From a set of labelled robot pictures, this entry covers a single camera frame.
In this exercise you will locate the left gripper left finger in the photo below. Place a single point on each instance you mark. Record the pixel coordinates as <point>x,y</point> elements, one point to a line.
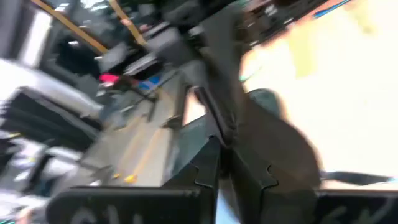
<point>140,205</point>

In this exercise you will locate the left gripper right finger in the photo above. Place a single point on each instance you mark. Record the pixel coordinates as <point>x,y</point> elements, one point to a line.
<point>248,174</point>

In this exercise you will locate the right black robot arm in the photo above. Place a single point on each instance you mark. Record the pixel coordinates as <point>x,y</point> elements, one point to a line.
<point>267,18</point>

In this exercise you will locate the blue and white box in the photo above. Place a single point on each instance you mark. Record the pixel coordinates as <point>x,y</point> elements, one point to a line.
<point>149,82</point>

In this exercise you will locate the red box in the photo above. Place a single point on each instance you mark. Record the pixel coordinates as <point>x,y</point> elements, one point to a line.
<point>109,78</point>

